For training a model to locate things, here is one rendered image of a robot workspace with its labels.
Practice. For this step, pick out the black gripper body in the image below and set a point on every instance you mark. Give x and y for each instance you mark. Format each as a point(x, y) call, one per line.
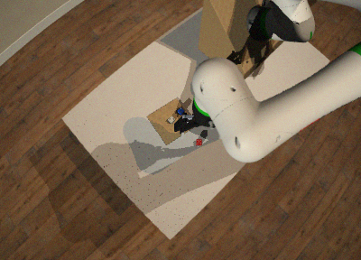
point(197, 121)

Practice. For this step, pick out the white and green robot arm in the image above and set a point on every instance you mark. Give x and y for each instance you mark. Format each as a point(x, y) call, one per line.
point(250, 129)

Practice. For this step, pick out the brown textured mat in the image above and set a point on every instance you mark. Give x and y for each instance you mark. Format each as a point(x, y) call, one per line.
point(159, 120)

